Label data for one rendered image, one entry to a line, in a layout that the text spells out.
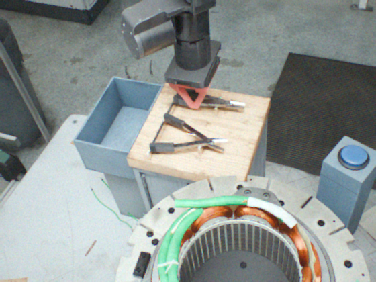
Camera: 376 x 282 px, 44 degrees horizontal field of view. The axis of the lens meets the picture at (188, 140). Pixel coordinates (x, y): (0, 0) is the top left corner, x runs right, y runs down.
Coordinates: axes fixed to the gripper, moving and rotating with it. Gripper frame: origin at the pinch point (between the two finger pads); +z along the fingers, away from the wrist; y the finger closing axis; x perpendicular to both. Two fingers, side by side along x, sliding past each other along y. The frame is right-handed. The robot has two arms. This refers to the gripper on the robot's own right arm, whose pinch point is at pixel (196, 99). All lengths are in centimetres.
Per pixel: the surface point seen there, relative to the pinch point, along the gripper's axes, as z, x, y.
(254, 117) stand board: 1.9, 10.3, 0.0
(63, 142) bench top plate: 32, -40, -6
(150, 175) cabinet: 7.9, -5.0, 12.6
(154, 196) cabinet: 14.7, -5.1, 12.5
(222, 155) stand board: 2.1, 7.2, 9.3
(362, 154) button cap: 3.5, 28.7, 2.3
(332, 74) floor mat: 106, 24, -131
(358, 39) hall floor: 106, 33, -163
